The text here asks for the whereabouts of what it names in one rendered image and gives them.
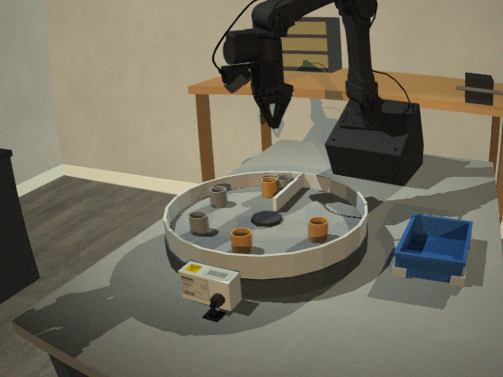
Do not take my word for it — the orange hollow cylinder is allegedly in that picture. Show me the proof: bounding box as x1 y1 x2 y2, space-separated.
261 177 278 198
231 228 252 254
308 216 329 243

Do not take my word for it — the grey metal ring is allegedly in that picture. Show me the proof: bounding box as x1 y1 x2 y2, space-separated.
189 211 209 236
277 174 294 192
209 186 227 208

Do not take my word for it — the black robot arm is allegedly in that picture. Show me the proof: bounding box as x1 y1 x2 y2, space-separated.
221 0 408 133

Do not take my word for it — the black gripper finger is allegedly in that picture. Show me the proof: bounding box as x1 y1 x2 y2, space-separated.
253 95 282 127
260 97 291 129

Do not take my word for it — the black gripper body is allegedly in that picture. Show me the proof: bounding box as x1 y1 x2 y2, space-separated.
251 60 294 100

